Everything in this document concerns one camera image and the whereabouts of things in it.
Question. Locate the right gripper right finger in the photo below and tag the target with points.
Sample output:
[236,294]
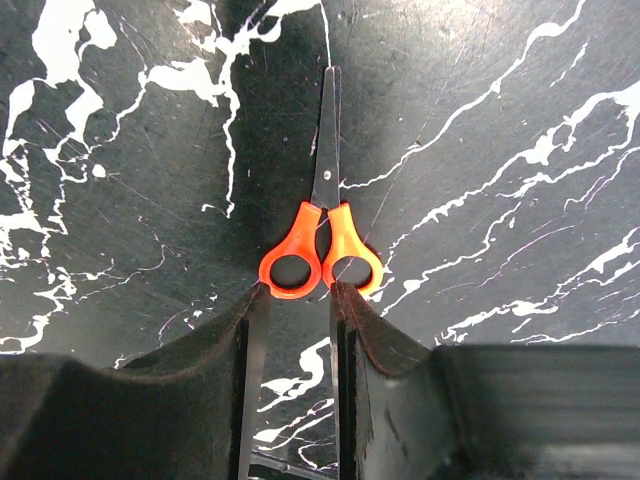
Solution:
[403,411]

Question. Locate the orange handled scissors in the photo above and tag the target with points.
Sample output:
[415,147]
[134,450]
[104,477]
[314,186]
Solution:
[323,232]

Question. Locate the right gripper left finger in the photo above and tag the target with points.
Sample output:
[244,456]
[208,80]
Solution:
[183,411]

